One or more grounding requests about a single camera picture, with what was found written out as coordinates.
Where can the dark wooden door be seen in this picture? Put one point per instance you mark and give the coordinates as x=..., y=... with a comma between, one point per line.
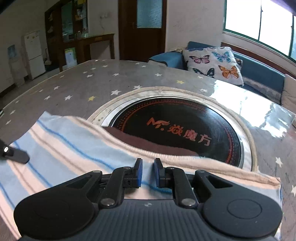
x=142, y=29

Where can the butterfly print pillow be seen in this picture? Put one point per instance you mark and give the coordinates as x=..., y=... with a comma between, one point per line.
x=214, y=62

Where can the white refrigerator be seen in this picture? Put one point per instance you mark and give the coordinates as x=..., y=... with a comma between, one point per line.
x=33, y=49

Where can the dark display cabinet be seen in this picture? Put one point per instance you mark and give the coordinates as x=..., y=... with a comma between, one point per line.
x=64, y=21

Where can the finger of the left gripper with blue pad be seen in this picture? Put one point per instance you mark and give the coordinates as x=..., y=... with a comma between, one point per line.
x=10, y=153

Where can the grey star tablecloth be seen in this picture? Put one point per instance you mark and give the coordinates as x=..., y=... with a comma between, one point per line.
x=81, y=90

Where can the blue sofa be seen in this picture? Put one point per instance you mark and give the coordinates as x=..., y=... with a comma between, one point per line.
x=257, y=76

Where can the striped blue pink shirt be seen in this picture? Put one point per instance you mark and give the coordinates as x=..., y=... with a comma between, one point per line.
x=61, y=148

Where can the water dispenser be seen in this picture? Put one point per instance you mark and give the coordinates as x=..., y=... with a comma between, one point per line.
x=16, y=65

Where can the green framed window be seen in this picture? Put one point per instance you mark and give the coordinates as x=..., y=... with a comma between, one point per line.
x=264, y=22

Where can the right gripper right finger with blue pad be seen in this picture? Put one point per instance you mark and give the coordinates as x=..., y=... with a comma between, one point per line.
x=175, y=179

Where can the beige cushion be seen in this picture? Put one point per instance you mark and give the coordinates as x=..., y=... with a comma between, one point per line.
x=288, y=96

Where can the round black induction cooker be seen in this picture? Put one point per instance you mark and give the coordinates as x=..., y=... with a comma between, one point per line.
x=177, y=118

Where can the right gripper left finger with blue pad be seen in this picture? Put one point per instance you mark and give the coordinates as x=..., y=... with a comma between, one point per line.
x=113, y=185

